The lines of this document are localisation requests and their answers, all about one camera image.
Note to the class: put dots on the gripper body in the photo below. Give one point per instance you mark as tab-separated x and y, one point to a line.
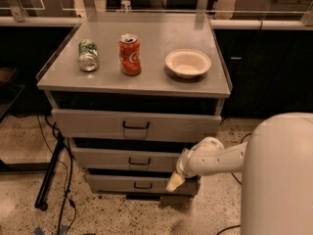
183	165

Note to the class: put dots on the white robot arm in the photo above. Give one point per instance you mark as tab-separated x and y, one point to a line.
277	168

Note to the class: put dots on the bottom grey drawer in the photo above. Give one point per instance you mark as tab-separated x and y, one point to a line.
127	184

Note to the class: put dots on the grey drawer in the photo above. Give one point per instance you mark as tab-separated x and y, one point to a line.
126	159
127	184
135	126

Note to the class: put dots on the middle grey drawer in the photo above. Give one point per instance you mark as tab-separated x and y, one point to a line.
126	159

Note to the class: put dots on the grey metal drawer cabinet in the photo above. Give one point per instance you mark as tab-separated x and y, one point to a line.
156	90

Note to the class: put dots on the top grey drawer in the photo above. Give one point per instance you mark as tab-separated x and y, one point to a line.
135	126

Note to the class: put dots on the white paper bowl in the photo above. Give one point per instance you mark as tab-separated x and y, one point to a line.
188	63

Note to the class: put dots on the black stand leg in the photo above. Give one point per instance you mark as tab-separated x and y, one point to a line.
41	200

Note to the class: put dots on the red cola can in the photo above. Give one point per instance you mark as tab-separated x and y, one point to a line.
129	54

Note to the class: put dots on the green soda can lying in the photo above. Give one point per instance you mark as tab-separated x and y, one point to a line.
88	55

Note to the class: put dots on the clear plastic water bottle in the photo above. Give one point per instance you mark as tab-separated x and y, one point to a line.
126	5

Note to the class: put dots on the white horizontal rail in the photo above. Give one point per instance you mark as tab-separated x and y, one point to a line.
216	24

